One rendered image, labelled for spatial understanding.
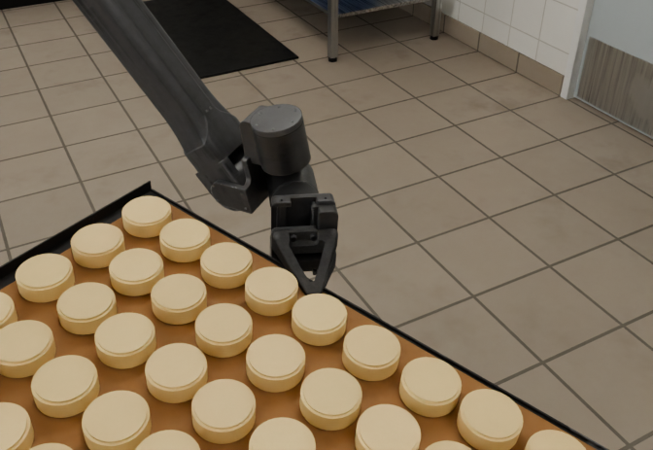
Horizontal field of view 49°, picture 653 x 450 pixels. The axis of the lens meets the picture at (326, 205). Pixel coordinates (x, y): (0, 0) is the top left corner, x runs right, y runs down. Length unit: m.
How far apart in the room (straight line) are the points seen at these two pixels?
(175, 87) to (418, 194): 1.86
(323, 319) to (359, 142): 2.30
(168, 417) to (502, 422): 0.26
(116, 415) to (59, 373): 0.06
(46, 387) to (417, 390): 0.29
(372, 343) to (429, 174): 2.12
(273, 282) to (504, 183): 2.11
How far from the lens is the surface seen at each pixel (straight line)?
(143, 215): 0.75
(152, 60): 0.82
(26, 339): 0.65
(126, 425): 0.58
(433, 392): 0.60
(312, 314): 0.64
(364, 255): 2.30
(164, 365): 0.61
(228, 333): 0.63
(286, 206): 0.72
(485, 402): 0.61
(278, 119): 0.77
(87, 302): 0.67
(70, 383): 0.61
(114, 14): 0.82
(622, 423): 1.97
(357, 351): 0.62
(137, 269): 0.69
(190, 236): 0.72
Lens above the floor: 1.44
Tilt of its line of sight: 35 degrees down
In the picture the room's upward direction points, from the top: straight up
